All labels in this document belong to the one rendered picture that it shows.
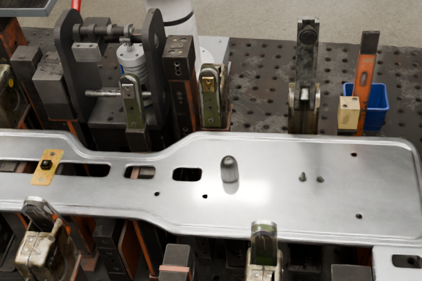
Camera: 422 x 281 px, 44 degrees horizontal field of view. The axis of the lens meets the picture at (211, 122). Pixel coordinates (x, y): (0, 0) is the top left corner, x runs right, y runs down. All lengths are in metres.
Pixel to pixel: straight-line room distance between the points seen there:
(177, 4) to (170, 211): 0.55
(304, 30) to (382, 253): 0.36
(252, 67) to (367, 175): 0.75
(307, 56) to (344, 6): 2.21
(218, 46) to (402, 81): 0.53
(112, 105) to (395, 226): 0.62
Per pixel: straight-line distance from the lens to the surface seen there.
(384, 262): 0.84
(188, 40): 1.01
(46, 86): 1.08
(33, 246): 0.86
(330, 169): 0.93
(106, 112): 1.12
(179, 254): 0.85
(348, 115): 0.95
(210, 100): 0.99
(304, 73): 0.93
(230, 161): 0.88
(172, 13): 1.27
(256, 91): 1.50
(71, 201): 0.94
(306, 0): 3.16
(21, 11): 1.13
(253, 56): 1.62
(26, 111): 1.19
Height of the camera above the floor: 1.72
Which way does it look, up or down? 46 degrees down
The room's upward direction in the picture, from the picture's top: 7 degrees counter-clockwise
